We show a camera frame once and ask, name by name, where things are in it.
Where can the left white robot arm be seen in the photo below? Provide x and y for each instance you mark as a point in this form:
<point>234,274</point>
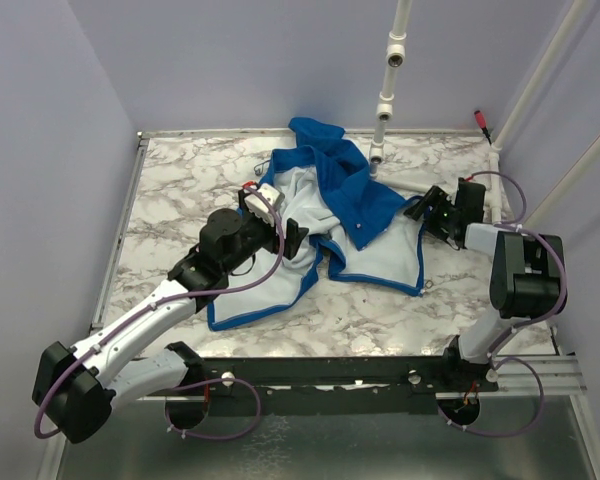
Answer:
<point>78,387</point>

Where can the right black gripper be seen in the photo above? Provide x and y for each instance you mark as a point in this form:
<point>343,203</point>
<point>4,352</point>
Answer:
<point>435,195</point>

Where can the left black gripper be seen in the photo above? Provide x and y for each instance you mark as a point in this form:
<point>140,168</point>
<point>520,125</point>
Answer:
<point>294,236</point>

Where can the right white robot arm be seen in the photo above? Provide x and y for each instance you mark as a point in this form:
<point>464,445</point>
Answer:
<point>527,283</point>

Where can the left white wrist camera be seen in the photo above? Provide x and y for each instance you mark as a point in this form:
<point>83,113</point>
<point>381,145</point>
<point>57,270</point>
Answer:
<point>267,201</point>

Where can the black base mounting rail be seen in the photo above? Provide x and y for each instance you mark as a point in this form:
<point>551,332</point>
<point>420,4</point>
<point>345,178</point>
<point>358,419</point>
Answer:
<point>319,386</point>

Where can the blue jacket with white lining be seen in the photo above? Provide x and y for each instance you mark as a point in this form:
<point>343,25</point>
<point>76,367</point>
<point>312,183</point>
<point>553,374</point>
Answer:
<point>328,189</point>

